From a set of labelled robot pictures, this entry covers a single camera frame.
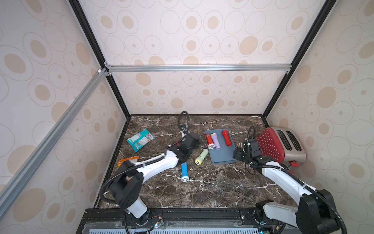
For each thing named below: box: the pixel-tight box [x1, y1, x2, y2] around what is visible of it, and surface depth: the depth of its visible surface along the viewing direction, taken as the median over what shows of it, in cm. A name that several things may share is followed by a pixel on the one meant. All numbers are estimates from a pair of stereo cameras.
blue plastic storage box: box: [204, 128, 239, 165], surface depth 99 cm
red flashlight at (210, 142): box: [205, 133, 216, 150], surface depth 102 cm
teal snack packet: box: [126, 128, 156, 153], surface depth 105 cm
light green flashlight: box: [194, 148, 209, 166], surface depth 94 cm
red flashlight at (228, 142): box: [222, 130, 233, 147], surface depth 105 cm
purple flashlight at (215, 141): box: [210, 132, 221, 151], surface depth 102 cm
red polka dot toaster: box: [256, 127, 307, 167], surface depth 84 cm
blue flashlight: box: [181, 161, 190, 183], surface depth 88 cm
